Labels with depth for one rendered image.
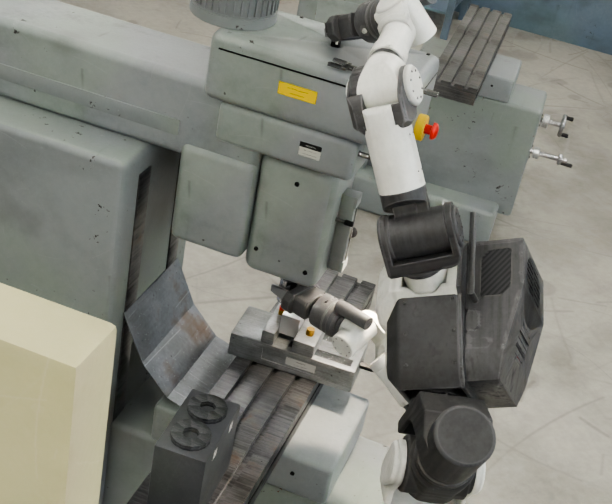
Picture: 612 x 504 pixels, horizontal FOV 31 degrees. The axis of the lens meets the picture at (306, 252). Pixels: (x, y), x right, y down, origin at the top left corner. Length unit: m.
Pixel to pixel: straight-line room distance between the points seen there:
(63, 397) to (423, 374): 1.46
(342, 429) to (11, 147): 1.12
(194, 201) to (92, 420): 1.89
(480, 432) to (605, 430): 2.83
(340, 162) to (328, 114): 0.12
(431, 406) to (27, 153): 1.17
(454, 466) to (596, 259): 4.12
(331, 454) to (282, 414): 0.17
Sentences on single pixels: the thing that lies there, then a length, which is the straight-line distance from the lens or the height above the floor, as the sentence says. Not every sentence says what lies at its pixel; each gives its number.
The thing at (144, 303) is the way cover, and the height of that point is 1.09.
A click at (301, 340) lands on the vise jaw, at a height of 1.06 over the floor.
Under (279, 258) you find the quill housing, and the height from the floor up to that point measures 1.37.
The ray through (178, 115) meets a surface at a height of 1.66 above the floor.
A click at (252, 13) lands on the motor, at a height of 1.93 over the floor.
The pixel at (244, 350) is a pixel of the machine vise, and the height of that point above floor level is 0.97.
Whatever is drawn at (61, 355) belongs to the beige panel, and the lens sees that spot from 0.76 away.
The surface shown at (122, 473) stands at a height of 0.58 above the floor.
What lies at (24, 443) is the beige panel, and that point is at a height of 2.22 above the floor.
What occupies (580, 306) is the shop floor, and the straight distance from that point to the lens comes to 5.59.
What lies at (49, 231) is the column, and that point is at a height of 1.32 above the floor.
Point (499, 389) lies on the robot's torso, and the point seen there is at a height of 1.51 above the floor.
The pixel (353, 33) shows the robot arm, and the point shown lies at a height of 1.96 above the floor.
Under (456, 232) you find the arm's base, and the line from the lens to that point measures 2.10.
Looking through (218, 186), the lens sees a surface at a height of 1.52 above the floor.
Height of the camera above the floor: 2.76
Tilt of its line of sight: 31 degrees down
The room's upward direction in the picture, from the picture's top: 11 degrees clockwise
